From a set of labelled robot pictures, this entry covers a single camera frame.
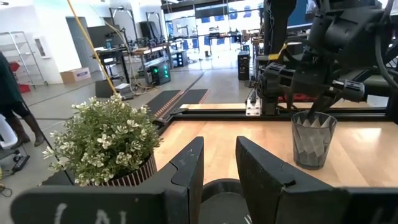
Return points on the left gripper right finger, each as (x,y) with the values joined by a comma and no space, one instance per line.
(267,193)

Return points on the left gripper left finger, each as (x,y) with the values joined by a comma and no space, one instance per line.
(174,193)

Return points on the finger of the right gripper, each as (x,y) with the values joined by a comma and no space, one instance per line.
(326,101)
(312,104)

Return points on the faceted translucent plastic cup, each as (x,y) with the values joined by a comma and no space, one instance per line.
(312,143)

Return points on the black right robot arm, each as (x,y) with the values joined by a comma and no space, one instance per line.
(342,6)

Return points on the monitor with blue screen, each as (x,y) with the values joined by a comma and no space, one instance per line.
(300,14)

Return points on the black computer tower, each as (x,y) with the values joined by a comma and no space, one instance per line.
(243,65)

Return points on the artificial plant in striped pot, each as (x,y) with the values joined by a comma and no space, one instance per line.
(105,140)

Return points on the black mat with striped edge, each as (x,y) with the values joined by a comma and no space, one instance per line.
(163,102)
(194,96)

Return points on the computer with green lights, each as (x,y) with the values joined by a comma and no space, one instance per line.
(161,74)

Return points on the dark grey box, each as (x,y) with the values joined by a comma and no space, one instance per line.
(104,89)

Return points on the wooden workbench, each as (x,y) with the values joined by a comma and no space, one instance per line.
(149,51)

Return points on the black desk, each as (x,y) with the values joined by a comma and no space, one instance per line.
(112,54)

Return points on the pale cardboard box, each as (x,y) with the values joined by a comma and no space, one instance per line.
(76,75)

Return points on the black power strip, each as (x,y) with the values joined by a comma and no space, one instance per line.
(21,162)

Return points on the black desk monitor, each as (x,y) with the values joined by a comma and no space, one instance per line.
(104,35)

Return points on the red chair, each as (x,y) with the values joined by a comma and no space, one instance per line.
(24,88)

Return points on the person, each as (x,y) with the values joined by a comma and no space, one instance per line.
(7,84)

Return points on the metal shelf rack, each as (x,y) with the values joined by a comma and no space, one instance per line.
(25,46)

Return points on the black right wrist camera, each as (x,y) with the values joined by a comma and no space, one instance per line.
(348,40)

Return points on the silver metal bracket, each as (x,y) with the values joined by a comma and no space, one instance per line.
(253,104)

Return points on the black aluminium table frame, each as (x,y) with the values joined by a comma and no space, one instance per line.
(217,116)

